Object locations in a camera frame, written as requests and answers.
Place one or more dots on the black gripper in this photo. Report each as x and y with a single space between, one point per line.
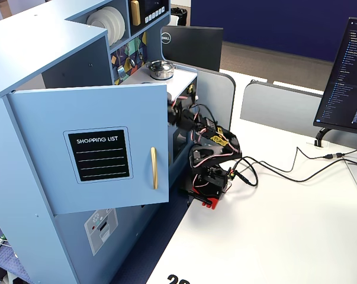
174 112

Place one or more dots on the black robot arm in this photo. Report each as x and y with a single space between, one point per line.
216 148

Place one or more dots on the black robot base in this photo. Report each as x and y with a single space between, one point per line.
213 183

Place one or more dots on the light blue cabinet door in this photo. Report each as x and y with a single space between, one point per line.
107 118

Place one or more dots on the gold stove knob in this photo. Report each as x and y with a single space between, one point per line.
191 88

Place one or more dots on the steel toy pot with lid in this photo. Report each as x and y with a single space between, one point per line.
161 69

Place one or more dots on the gray desk partition panel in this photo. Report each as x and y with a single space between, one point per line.
216 97
280 109

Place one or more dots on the black Dell monitor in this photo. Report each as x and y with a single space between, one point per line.
196 47

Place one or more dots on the black shopping list sticker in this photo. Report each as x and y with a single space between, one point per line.
100 158

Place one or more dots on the red table clamp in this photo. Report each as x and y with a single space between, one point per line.
211 203

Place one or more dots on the black trash bin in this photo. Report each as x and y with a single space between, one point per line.
178 16

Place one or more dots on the white toy plates stack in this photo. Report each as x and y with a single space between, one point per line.
110 23

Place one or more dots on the gray ice dispenser sticker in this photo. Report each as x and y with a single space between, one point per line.
101 230

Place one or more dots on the light blue toy kitchen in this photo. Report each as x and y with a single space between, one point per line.
33 59

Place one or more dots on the black monitor stand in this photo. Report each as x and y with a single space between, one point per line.
321 136

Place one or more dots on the black monitor showing code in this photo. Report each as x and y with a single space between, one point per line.
347 83

